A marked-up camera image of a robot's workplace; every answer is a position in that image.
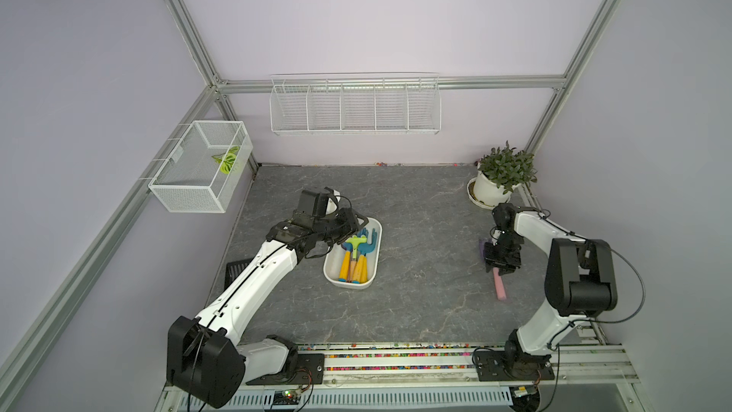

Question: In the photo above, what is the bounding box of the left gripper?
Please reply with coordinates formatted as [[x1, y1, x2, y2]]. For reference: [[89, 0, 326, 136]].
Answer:
[[313, 207, 368, 246]]

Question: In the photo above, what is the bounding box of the purple trowel pink handle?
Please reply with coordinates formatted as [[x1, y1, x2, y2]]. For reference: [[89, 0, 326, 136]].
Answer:
[[478, 238, 507, 301]]

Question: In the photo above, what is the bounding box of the white storage box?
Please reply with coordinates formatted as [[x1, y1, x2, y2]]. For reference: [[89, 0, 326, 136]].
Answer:
[[323, 217, 383, 290]]

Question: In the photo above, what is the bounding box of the teal rake yellow handle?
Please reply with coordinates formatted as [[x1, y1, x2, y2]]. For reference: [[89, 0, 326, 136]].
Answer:
[[339, 242, 353, 282], [356, 229, 379, 284]]

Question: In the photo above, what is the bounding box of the green rake wooden handle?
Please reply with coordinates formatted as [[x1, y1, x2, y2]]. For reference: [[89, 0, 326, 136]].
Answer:
[[346, 235, 368, 282]]

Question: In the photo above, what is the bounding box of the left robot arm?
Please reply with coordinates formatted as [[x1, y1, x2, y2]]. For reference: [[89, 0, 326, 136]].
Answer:
[[166, 188, 369, 408]]

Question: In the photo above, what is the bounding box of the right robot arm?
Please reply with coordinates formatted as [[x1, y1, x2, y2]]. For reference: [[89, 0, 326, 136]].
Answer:
[[483, 202, 618, 367]]

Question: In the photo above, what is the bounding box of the large potted green plant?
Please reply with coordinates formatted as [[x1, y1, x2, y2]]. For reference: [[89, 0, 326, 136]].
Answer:
[[467, 141, 538, 209]]

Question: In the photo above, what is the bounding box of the green leaf toy in basket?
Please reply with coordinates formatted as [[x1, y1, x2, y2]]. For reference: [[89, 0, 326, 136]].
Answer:
[[212, 146, 240, 175]]

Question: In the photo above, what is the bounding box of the white mesh side basket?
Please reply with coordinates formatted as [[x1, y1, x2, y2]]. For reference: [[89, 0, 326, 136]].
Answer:
[[148, 120, 253, 214]]

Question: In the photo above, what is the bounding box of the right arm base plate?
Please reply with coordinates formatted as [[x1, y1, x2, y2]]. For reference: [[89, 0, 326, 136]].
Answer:
[[472, 347, 556, 383]]

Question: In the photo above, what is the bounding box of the white wire wall shelf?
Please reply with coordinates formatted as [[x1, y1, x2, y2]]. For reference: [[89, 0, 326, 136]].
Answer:
[[269, 72, 442, 135]]

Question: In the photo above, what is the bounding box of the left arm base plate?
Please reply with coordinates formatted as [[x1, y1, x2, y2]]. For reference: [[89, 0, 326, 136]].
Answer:
[[246, 352, 325, 385]]

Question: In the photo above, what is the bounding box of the white vent rail front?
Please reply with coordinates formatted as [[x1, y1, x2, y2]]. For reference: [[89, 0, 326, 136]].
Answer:
[[228, 387, 514, 412]]

